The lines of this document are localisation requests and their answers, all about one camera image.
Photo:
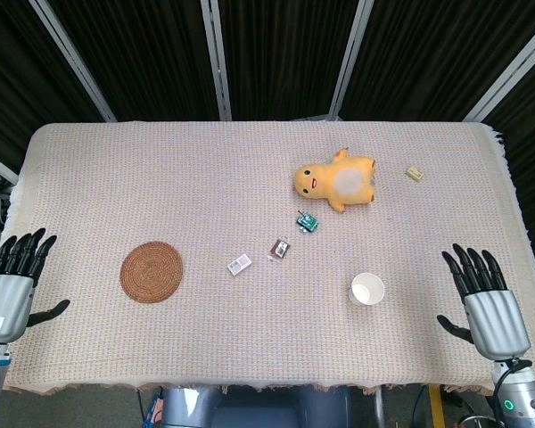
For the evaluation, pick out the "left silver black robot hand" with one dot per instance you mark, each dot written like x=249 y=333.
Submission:
x=6 y=303

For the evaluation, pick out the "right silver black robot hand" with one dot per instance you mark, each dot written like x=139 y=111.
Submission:
x=495 y=321

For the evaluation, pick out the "white paper cup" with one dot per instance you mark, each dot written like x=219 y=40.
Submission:
x=366 y=289

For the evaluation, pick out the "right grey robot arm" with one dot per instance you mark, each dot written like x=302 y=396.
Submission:
x=515 y=397

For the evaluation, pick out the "round woven brown coaster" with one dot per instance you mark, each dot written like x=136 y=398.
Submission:
x=151 y=272

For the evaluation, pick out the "small beige eraser block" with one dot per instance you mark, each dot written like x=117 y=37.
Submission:
x=414 y=172

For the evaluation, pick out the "yellow plush duck toy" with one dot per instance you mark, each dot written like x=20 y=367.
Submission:
x=334 y=180

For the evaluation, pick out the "small brown snack packet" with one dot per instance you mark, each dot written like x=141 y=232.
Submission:
x=279 y=249

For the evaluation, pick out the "small white printed packet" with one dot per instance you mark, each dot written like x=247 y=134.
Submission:
x=239 y=264

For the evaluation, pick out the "beige woven tablecloth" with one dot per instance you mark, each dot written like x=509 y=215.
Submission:
x=232 y=187

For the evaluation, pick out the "grey robot torso base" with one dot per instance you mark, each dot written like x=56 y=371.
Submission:
x=249 y=408

